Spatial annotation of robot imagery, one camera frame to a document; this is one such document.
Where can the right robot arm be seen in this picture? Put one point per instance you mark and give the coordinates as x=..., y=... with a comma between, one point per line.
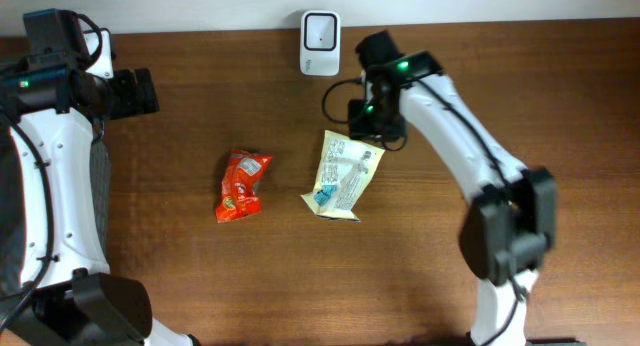
x=510, y=223

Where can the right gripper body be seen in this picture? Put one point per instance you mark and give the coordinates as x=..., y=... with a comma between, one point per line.
x=371, y=125

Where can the grey plastic mesh basket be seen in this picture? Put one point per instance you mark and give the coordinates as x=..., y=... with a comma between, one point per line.
x=13, y=229

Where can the white barcode scanner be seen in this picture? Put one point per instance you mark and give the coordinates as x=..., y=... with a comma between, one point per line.
x=320, y=43

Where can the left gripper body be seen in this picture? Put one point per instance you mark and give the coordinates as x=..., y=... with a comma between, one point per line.
x=127, y=98

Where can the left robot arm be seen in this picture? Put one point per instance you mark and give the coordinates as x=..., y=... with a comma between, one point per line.
x=56, y=284

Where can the cream chips bag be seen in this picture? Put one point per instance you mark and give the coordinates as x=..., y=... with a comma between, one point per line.
x=345, y=170

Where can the red snack packet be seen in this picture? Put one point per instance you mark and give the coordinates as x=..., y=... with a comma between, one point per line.
x=239, y=185

